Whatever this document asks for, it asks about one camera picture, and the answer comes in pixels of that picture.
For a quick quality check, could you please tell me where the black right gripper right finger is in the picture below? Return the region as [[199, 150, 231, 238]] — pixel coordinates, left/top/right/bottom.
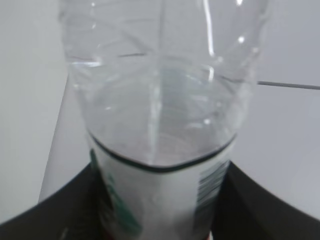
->
[[211, 163, 320, 240]]

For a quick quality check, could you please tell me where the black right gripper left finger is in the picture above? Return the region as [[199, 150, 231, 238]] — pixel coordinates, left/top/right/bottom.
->
[[0, 165, 103, 240]]

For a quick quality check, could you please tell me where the clear Nongfu Spring water bottle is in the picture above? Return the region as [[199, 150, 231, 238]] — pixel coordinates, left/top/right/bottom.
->
[[58, 0, 271, 240]]

